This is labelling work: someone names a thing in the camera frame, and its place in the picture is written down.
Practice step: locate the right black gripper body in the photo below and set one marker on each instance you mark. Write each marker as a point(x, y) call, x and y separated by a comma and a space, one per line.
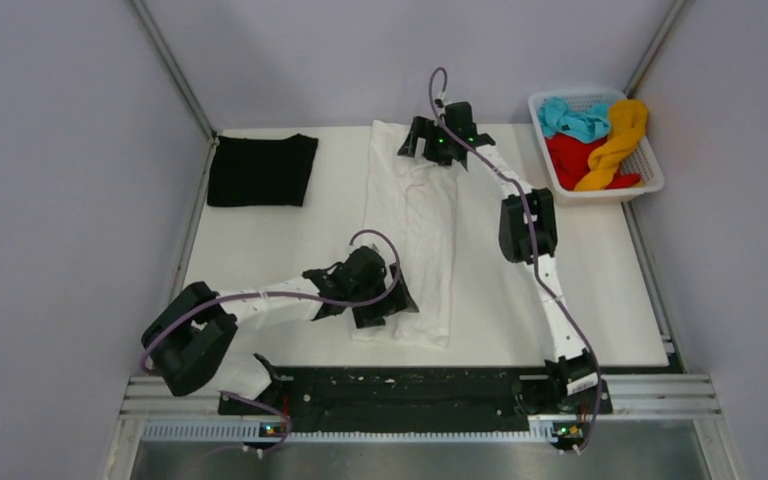
point(436, 146)

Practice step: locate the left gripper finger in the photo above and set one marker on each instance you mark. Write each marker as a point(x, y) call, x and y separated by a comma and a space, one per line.
point(370, 316)
point(400, 298)

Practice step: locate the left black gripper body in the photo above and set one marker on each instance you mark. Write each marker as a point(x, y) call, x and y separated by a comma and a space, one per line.
point(361, 292)

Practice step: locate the white t shirt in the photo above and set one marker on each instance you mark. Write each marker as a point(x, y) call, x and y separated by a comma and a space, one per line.
point(413, 202)

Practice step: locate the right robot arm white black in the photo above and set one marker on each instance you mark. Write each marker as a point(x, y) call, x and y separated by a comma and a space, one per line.
point(528, 239)

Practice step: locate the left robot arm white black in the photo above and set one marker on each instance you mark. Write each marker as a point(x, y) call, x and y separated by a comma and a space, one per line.
point(195, 343)

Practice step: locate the cyan t shirt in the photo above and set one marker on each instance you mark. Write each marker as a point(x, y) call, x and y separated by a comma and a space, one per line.
point(557, 117)

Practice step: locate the red t shirt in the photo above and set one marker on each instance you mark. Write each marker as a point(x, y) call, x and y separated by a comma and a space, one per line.
point(570, 156)

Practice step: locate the folded black t shirt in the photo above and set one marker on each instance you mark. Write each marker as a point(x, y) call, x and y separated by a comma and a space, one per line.
point(260, 172)

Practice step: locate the yellow t shirt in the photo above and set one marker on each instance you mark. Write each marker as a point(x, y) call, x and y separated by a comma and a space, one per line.
point(628, 126)

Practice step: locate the white plastic basket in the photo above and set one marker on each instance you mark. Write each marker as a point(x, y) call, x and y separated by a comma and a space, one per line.
point(642, 161)

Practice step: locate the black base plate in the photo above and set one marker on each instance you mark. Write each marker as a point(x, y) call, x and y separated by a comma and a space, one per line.
point(423, 399)

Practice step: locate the left aluminium corner post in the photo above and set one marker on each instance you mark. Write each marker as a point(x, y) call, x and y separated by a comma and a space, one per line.
point(162, 50)

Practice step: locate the aluminium corner post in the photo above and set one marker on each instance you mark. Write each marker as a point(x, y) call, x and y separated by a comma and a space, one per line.
point(162, 50)
point(669, 22)

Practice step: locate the right aluminium corner post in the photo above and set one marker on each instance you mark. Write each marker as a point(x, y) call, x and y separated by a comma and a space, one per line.
point(669, 22)

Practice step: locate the aluminium front rail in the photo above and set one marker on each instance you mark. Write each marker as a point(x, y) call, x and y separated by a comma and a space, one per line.
point(663, 426)

